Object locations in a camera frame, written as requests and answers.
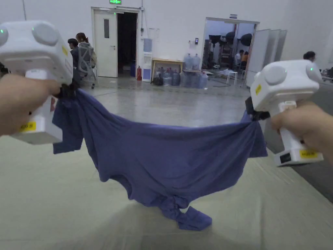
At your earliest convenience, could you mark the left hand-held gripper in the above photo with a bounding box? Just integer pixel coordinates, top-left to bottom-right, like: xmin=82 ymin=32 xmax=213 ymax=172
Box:
xmin=0 ymin=21 xmax=80 ymax=145

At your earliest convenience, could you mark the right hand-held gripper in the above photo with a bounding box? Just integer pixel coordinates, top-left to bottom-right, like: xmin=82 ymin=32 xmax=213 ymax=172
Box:
xmin=245 ymin=60 xmax=325 ymax=167

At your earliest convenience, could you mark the dark blue shirt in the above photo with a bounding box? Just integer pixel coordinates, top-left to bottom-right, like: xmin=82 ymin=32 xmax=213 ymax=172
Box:
xmin=52 ymin=88 xmax=269 ymax=231

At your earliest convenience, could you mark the person's right hand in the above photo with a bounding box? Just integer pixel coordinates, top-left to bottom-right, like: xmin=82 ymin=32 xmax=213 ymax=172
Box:
xmin=270 ymin=101 xmax=333 ymax=157

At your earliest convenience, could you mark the person's left hand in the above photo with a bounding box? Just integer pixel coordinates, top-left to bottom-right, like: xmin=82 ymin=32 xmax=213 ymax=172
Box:
xmin=0 ymin=74 xmax=61 ymax=137

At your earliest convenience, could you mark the grey mesh office chair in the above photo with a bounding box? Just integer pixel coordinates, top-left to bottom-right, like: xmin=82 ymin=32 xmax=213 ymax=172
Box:
xmin=77 ymin=42 xmax=99 ymax=90

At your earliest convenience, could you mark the white stool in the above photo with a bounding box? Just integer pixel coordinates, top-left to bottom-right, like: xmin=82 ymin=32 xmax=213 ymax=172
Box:
xmin=226 ymin=70 xmax=239 ymax=85

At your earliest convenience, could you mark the white door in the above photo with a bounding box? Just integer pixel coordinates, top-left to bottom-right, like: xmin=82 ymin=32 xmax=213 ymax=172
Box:
xmin=93 ymin=11 xmax=118 ymax=78

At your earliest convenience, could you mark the group of people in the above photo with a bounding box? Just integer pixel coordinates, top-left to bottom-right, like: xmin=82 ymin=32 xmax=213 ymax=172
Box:
xmin=234 ymin=49 xmax=249 ymax=71

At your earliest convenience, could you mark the group of water bottles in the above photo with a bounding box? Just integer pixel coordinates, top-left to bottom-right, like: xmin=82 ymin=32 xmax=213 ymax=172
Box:
xmin=162 ymin=53 xmax=209 ymax=89

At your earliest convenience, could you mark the white water dispenser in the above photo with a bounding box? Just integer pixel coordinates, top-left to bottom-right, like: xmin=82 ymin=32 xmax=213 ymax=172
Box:
xmin=142 ymin=38 xmax=153 ymax=83

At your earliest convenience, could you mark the wooden table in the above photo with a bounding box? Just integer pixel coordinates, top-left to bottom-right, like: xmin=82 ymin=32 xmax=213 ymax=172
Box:
xmin=151 ymin=58 xmax=184 ymax=79

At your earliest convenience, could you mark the bed with beige sheet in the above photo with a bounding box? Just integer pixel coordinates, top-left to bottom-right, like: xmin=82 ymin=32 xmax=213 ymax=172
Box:
xmin=0 ymin=135 xmax=333 ymax=250

